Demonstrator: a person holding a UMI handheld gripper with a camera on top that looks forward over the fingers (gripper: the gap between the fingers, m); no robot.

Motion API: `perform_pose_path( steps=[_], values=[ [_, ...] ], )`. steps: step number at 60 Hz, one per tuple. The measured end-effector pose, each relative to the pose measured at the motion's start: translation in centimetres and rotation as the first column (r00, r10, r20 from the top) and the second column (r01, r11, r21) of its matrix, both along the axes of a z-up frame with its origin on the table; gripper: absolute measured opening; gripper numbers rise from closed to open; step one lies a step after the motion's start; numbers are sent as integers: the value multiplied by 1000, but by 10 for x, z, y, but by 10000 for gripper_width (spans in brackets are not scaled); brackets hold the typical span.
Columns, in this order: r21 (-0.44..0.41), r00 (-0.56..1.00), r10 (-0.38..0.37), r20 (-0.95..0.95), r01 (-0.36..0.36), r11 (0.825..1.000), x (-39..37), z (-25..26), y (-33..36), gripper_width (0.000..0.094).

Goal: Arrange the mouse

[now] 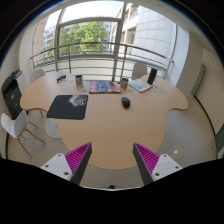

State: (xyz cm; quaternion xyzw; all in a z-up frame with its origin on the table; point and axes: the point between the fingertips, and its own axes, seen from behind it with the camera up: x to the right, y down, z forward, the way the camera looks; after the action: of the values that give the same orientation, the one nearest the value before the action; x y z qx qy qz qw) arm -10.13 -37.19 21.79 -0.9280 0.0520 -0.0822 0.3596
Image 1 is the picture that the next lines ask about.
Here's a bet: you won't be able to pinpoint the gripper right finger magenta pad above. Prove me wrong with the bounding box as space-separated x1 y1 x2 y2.
132 142 184 186

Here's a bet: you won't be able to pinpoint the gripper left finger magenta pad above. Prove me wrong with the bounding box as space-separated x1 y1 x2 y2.
40 142 93 186

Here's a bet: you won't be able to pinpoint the black mouse pad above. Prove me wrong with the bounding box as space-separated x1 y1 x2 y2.
47 95 88 120

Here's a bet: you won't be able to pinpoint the black computer mouse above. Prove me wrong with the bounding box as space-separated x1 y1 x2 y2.
121 97 130 108

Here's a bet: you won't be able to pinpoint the wooden table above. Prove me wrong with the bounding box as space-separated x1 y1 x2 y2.
19 71 189 171

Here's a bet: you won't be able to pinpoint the white chair wooden legs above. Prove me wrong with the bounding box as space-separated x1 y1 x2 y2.
0 110 44 154

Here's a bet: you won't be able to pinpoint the light blue book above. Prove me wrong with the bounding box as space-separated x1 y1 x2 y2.
128 79 151 92

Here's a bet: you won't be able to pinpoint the colourful magazine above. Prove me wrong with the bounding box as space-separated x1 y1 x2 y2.
89 81 121 94

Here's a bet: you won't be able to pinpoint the right dark mug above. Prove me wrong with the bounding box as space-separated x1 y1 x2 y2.
120 78 128 88

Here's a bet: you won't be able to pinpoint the dark mug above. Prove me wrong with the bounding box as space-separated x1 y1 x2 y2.
120 78 128 88
75 75 83 85

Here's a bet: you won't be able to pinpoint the left dark mug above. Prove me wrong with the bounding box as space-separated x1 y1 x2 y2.
75 75 83 85

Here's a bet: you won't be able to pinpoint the small dark box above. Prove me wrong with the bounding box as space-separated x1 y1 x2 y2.
56 75 66 83

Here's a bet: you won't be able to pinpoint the black cylindrical speaker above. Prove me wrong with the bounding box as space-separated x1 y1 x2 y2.
147 68 157 85

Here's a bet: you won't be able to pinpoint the black printer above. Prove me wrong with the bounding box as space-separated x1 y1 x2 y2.
1 70 22 119

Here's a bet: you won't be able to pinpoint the white chair far right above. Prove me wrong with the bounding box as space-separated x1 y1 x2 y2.
132 62 147 80

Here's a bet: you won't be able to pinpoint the white chair far left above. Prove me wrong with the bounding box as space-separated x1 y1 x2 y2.
30 69 45 83

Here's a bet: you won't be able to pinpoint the metal balcony railing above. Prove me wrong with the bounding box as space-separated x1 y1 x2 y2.
30 42 173 81

